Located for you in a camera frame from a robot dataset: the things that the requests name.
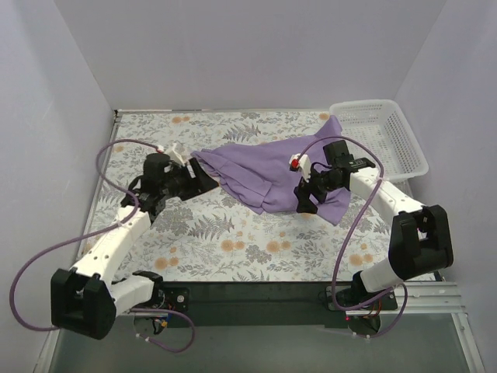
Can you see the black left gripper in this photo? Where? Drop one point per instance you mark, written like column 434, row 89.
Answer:
column 190, row 180

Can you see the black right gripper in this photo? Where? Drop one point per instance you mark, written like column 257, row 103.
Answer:
column 311, row 189

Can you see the purple t shirt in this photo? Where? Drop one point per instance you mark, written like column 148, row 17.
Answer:
column 259, row 176

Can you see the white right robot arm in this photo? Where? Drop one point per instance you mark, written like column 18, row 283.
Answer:
column 420, row 241

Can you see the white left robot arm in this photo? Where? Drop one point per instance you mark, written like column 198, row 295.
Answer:
column 84, row 299

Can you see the white plastic basket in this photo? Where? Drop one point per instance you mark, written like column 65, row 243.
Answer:
column 380, row 125

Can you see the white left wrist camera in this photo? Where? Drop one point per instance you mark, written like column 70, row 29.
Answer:
column 174, row 153

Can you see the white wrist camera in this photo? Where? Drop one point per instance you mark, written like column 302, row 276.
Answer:
column 302, row 164
column 174, row 153

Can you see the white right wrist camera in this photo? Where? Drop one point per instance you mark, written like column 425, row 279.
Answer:
column 302, row 164

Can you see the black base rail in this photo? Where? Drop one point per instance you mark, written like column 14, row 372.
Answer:
column 255, row 304

